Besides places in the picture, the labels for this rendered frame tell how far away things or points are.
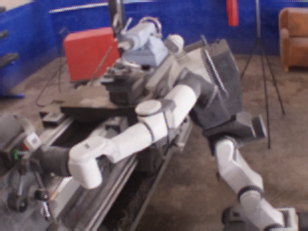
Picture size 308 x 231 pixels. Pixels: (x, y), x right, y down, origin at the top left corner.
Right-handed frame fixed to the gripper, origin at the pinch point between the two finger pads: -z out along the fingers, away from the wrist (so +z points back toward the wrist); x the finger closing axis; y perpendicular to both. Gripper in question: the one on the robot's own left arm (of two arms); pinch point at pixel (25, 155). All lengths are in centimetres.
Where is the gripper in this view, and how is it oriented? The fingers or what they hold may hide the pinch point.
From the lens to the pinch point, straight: 109.3
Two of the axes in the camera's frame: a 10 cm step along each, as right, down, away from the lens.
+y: -1.2, -8.8, -4.5
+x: 3.2, -4.6, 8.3
